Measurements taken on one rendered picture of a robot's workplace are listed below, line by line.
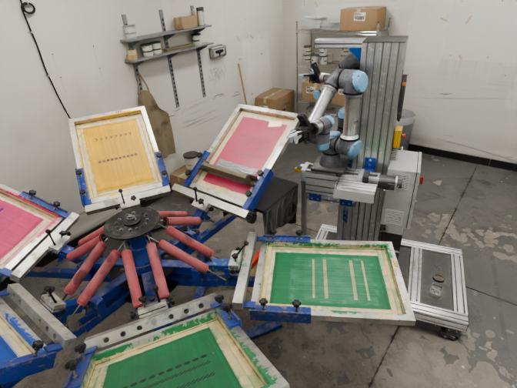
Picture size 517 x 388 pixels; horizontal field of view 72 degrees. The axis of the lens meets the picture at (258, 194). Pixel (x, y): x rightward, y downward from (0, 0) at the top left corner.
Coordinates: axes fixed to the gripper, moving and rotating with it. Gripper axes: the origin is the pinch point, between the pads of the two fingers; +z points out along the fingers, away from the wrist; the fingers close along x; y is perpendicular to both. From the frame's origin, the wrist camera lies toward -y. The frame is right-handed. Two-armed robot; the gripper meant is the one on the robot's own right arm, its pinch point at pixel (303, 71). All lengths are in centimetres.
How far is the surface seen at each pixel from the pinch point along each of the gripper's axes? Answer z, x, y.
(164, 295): -91, -204, 29
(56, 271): -6, -239, 43
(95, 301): -62, -230, 33
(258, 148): -37, -91, 20
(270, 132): -36, -77, 14
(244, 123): -10, -80, 12
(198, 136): 194, -18, 108
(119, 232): -54, -203, 10
